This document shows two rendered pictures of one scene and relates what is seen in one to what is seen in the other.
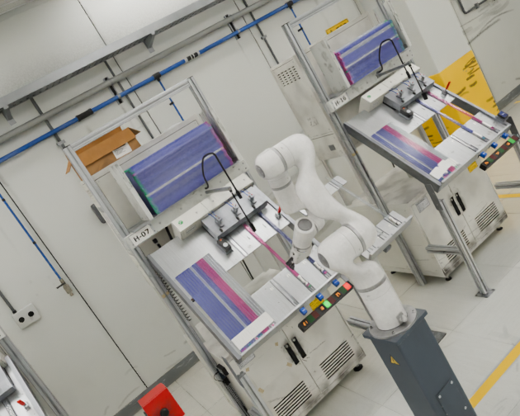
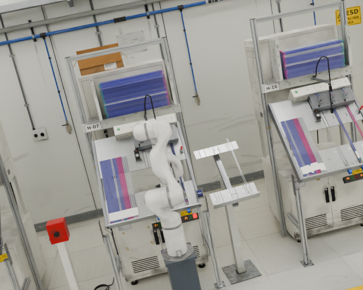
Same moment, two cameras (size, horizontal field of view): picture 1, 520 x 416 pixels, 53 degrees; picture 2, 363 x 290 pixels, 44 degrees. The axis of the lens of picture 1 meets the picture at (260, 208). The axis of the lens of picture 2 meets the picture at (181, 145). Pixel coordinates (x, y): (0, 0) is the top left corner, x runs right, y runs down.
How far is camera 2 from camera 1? 1.21 m
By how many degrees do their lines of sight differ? 18
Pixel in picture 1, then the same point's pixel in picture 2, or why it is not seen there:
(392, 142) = (291, 133)
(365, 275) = (164, 220)
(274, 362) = (142, 237)
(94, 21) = not seen: outside the picture
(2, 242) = (40, 83)
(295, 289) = not seen: hidden behind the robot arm
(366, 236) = (173, 199)
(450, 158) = (322, 163)
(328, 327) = (188, 232)
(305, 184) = (153, 153)
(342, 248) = (154, 199)
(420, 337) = (185, 268)
